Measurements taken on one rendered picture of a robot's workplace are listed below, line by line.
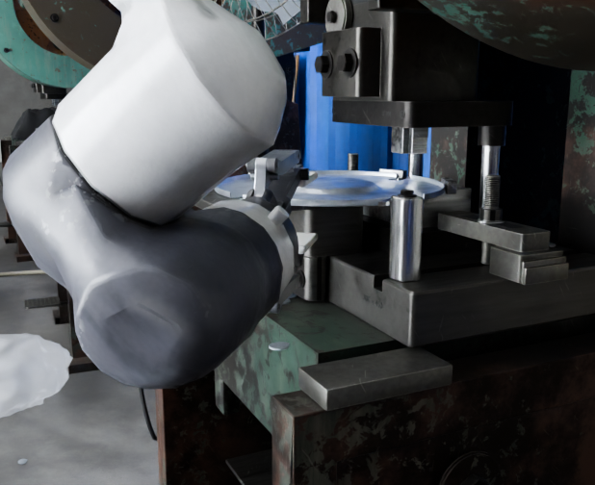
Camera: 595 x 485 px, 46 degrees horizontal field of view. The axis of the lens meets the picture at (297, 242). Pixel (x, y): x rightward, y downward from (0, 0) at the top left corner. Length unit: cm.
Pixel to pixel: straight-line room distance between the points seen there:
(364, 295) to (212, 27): 48
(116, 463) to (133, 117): 154
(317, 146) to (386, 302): 296
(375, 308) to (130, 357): 44
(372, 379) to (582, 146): 46
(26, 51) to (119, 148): 346
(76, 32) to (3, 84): 528
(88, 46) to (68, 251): 176
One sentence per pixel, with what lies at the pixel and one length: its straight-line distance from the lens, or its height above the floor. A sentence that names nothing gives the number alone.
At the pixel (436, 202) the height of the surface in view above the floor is 77.
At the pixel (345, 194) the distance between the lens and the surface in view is 83.
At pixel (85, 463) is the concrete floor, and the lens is 189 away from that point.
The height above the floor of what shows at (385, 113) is 88.
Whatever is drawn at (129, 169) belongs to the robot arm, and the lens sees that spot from 39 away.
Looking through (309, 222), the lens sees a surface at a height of 75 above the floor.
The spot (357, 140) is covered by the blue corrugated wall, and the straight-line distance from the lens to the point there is 331.
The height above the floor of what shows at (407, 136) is 84.
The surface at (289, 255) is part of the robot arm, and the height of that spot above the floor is 79.
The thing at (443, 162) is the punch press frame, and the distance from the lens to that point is 119.
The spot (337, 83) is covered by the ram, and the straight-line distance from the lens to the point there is 89.
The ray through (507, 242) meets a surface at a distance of 79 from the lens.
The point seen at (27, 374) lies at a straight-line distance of 211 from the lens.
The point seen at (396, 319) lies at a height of 67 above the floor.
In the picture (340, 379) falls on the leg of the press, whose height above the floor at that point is 64.
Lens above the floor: 90
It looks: 12 degrees down
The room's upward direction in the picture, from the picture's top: straight up
